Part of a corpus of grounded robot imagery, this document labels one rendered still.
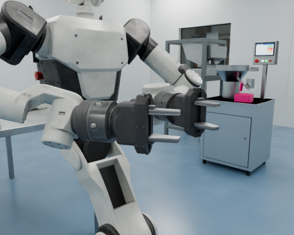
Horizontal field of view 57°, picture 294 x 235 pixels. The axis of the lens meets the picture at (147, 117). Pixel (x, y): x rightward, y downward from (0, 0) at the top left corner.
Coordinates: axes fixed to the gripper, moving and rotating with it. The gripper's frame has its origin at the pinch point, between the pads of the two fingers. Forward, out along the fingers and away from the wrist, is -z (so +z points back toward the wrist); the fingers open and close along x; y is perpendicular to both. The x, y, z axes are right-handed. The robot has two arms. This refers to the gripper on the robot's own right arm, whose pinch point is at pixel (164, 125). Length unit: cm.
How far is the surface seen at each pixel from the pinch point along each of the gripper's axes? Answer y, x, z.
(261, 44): -270, -34, -44
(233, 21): -544, -97, -17
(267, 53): -267, -24, -51
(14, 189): -140, 103, 173
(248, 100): -235, 23, -33
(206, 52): -340, -28, 19
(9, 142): -159, 64, 193
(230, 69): -260, -7, -14
